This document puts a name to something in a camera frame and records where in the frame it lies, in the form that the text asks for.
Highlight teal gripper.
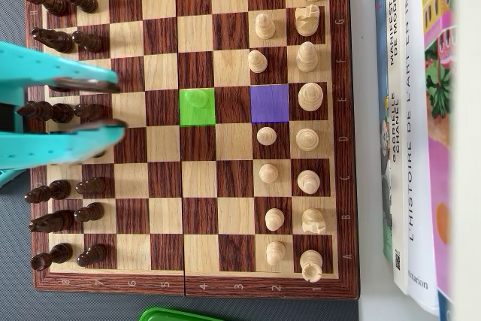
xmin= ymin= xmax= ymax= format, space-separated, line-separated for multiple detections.
xmin=0 ymin=41 xmax=127 ymax=170

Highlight dark wooden rook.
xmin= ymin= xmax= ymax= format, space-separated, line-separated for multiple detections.
xmin=30 ymin=243 xmax=74 ymax=271
xmin=24 ymin=0 xmax=68 ymax=17

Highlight light wooden king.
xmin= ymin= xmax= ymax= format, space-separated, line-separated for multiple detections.
xmin=298 ymin=82 xmax=324 ymax=113

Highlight dark wooden knight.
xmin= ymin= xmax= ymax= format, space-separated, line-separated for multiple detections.
xmin=31 ymin=26 xmax=75 ymax=54
xmin=29 ymin=209 xmax=75 ymax=234

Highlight green plastic container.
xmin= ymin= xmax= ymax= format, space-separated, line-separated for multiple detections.
xmin=139 ymin=306 xmax=226 ymax=321

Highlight light wooden knight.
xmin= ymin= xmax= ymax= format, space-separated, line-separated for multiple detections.
xmin=301 ymin=207 xmax=327 ymax=235
xmin=295 ymin=3 xmax=321 ymax=37

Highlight wooden folding chessboard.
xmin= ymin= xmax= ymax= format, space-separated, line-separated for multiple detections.
xmin=23 ymin=0 xmax=358 ymax=301

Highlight dark wooden king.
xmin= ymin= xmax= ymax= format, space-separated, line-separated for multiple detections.
xmin=17 ymin=101 xmax=75 ymax=124

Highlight white art history book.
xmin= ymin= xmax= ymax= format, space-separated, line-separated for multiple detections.
xmin=398 ymin=0 xmax=440 ymax=316

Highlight white Gabrielle Chanel book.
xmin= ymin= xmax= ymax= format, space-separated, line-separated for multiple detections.
xmin=385 ymin=0 xmax=413 ymax=295

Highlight blue illustrated cover book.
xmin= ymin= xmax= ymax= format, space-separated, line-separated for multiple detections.
xmin=373 ymin=0 xmax=396 ymax=262

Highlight light wooden pawn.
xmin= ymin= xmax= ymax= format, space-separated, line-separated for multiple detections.
xmin=258 ymin=163 xmax=280 ymax=183
xmin=256 ymin=126 xmax=278 ymax=147
xmin=265 ymin=207 xmax=286 ymax=231
xmin=254 ymin=13 xmax=277 ymax=40
xmin=186 ymin=89 xmax=207 ymax=110
xmin=265 ymin=241 xmax=286 ymax=266
xmin=247 ymin=49 xmax=268 ymax=73

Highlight pink colourful cover book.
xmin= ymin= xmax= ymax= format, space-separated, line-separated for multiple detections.
xmin=419 ymin=0 xmax=458 ymax=321

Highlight light wooden bishop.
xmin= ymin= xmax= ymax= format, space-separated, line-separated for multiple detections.
xmin=297 ymin=169 xmax=321 ymax=195
xmin=295 ymin=41 xmax=319 ymax=74

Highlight light wooden queen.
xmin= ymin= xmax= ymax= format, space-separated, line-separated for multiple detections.
xmin=295 ymin=128 xmax=320 ymax=151

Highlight dark wooden bishop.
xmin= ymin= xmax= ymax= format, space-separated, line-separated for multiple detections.
xmin=24 ymin=179 xmax=71 ymax=204

